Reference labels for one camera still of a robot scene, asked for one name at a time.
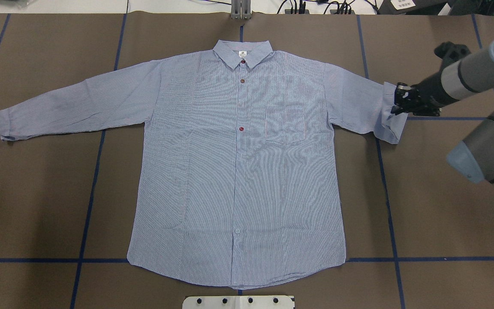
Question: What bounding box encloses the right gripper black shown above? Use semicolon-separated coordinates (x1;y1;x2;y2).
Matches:
391;83;428;117

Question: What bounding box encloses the blue white striped shirt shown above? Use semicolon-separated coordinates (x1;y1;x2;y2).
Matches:
0;40;407;290

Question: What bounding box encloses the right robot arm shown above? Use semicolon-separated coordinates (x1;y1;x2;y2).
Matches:
392;40;494;186

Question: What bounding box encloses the white mounting plate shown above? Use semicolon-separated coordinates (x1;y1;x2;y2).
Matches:
182;295;296;309

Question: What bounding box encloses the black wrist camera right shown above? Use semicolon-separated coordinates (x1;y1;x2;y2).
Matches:
434;41;471;71

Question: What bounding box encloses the aluminium frame post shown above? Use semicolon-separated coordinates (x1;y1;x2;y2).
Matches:
231;0;252;20

